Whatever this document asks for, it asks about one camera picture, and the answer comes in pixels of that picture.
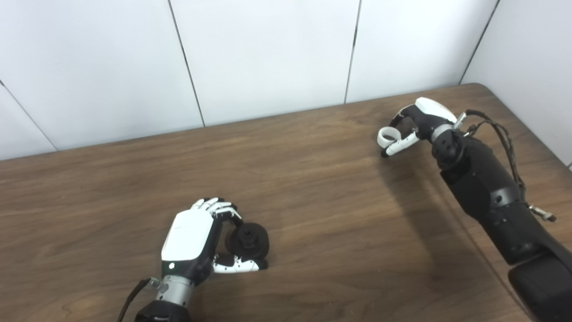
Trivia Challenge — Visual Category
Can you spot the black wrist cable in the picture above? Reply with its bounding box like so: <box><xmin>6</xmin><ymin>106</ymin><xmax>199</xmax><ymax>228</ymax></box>
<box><xmin>117</xmin><ymin>277</ymin><xmax>161</xmax><ymax>322</ymax></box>
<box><xmin>456</xmin><ymin>109</ymin><xmax>557</xmax><ymax>223</ymax></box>

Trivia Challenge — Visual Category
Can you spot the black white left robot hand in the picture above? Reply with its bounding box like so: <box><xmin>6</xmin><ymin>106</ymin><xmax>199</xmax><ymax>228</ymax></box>
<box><xmin>161</xmin><ymin>197</ymin><xmax>269</xmax><ymax>287</ymax></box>

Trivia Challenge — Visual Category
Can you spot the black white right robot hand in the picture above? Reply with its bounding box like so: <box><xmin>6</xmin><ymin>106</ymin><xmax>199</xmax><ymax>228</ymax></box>
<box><xmin>381</xmin><ymin>97</ymin><xmax>458</xmax><ymax>158</ymax></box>

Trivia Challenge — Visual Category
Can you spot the round black plastic part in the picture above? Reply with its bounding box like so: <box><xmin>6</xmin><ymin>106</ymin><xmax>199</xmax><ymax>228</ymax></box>
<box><xmin>226</xmin><ymin>222</ymin><xmax>270</xmax><ymax>261</ymax></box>

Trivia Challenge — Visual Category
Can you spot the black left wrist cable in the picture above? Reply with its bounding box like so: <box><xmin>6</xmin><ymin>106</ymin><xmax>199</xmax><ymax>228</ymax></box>
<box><xmin>117</xmin><ymin>277</ymin><xmax>161</xmax><ymax>322</ymax></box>

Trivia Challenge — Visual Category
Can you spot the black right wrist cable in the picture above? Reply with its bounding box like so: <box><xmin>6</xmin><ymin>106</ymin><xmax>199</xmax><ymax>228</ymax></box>
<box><xmin>456</xmin><ymin>109</ymin><xmax>557</xmax><ymax>223</ymax></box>

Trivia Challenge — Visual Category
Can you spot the white plastic ring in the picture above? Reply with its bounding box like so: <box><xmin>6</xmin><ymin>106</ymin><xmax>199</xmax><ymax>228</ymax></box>
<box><xmin>377</xmin><ymin>127</ymin><xmax>402</xmax><ymax>149</ymax></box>

